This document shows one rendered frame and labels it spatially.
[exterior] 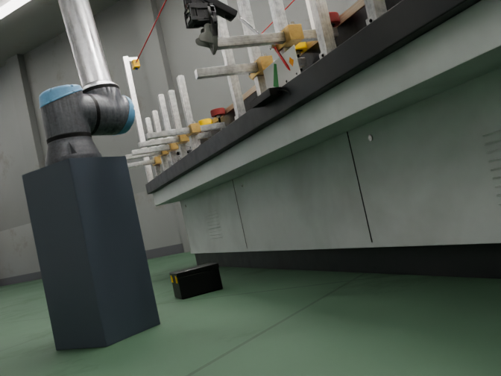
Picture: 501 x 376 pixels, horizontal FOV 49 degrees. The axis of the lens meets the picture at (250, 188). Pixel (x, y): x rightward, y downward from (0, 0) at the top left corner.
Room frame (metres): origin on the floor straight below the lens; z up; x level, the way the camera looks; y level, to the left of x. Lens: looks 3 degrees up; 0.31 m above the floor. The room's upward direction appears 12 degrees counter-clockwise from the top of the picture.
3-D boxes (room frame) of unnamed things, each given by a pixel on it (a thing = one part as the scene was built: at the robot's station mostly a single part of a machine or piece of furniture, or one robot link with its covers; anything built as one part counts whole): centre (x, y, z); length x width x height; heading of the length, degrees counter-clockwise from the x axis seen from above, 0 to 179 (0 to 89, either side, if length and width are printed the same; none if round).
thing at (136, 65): (4.20, 0.70, 1.20); 0.12 x 0.09 x 1.00; 112
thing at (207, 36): (1.65, 0.03, 0.86); 0.06 x 0.03 x 0.09; 111
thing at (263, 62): (2.02, -0.13, 0.83); 0.14 x 0.06 x 0.05; 22
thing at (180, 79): (2.97, 0.25, 0.89); 0.04 x 0.04 x 0.48; 22
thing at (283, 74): (1.83, -0.18, 0.75); 0.26 x 0.01 x 0.10; 22
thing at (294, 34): (1.79, -0.23, 0.85); 0.14 x 0.06 x 0.05; 22
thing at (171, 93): (3.20, 0.34, 0.88); 0.04 x 0.04 x 0.48; 22
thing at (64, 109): (1.89, 0.57, 0.79); 0.17 x 0.15 x 0.18; 142
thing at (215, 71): (1.99, -0.10, 0.83); 0.44 x 0.03 x 0.04; 112
